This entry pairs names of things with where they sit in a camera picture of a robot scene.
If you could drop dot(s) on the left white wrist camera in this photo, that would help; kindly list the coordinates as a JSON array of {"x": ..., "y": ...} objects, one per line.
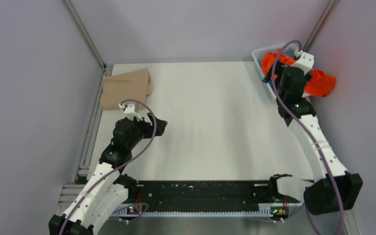
[{"x": 131, "y": 111}]

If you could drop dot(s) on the aluminium frame rail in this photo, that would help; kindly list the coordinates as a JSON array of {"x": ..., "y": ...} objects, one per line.
[{"x": 83, "y": 163}]

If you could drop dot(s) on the orange t shirt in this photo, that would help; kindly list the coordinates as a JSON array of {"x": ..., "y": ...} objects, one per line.
[{"x": 319, "y": 85}]

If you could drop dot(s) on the folded beige t shirt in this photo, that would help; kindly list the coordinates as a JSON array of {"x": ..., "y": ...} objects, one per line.
[{"x": 131, "y": 85}]

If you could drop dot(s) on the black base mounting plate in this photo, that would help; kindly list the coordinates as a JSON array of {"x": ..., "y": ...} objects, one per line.
[{"x": 205, "y": 196}]

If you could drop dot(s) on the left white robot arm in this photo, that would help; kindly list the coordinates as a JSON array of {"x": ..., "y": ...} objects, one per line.
[{"x": 108, "y": 187}]

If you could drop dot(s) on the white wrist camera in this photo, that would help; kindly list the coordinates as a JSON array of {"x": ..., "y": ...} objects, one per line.
[
  {"x": 303, "y": 61},
  {"x": 131, "y": 111}
]

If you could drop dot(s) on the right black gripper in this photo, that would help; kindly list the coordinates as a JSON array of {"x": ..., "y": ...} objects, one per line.
[{"x": 309, "y": 77}]

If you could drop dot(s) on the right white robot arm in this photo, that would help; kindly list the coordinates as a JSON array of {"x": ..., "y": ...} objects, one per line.
[{"x": 333, "y": 186}]

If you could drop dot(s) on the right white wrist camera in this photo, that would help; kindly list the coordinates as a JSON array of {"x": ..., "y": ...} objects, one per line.
[{"x": 303, "y": 61}]

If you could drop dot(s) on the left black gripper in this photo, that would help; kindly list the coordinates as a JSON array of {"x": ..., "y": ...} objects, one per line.
[{"x": 147, "y": 126}]

